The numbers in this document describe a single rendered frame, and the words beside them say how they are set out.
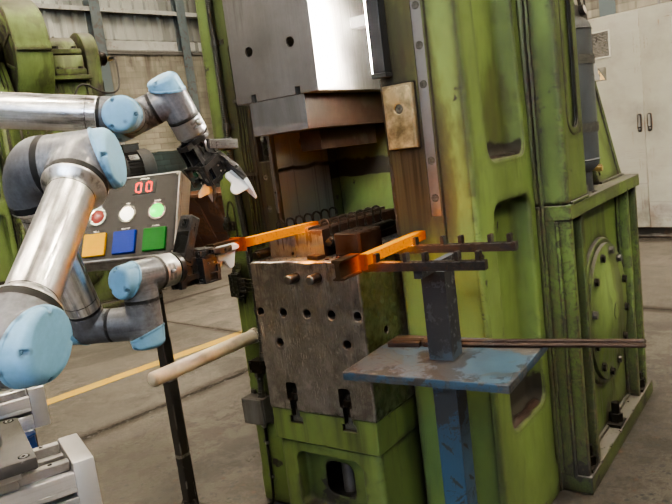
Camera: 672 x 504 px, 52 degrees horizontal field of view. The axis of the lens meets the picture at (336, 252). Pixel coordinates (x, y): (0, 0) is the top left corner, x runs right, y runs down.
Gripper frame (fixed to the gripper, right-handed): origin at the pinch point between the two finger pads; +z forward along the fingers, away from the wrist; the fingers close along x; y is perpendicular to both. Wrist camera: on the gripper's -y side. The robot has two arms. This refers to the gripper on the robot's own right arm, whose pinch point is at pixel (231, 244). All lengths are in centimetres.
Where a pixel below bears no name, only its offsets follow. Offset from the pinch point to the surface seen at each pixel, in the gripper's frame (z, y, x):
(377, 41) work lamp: 38, -47, 26
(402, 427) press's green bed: 36, 60, 22
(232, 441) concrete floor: 76, 99, -93
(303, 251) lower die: 27.7, 7.1, 0.1
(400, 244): 19.3, 4.5, 37.3
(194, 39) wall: 699, -230, -713
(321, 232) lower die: 27.7, 1.8, 7.4
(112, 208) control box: 11, -11, -60
